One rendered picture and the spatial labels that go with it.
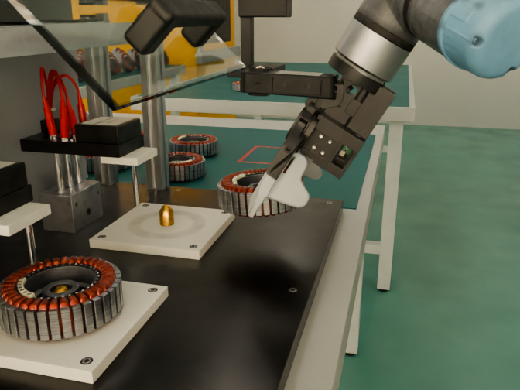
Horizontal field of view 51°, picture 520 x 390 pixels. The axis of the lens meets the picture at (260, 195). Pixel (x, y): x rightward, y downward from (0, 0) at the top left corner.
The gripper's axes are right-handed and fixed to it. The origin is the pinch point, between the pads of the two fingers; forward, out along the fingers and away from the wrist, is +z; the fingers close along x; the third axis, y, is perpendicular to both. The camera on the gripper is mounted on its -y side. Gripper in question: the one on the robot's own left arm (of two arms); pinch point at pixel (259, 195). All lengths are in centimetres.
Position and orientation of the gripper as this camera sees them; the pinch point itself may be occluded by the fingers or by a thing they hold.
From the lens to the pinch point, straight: 69.7
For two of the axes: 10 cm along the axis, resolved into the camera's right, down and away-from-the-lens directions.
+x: 2.5, -3.0, 9.2
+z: -4.9, 7.8, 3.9
